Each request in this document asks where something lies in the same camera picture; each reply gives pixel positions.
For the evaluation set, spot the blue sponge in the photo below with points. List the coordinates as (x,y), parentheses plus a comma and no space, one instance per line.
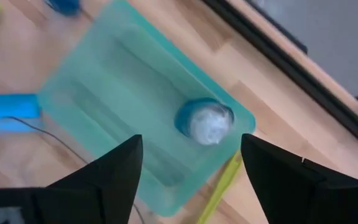
(8,109)

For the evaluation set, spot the clear plastic bin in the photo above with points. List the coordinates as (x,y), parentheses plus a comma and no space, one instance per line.
(57,137)

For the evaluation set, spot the black aluminium table frame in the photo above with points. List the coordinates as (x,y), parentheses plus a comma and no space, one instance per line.
(291,68)

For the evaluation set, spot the blue dish soap bottle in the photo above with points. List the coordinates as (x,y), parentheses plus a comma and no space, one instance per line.
(208,123)
(64,6)

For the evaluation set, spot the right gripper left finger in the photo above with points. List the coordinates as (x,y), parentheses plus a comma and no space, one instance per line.
(110,186)

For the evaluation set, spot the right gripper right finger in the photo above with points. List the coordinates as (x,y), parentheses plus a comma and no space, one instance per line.
(278,186)

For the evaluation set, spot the teal plastic bin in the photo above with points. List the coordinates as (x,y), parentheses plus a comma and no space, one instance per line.
(120,93)

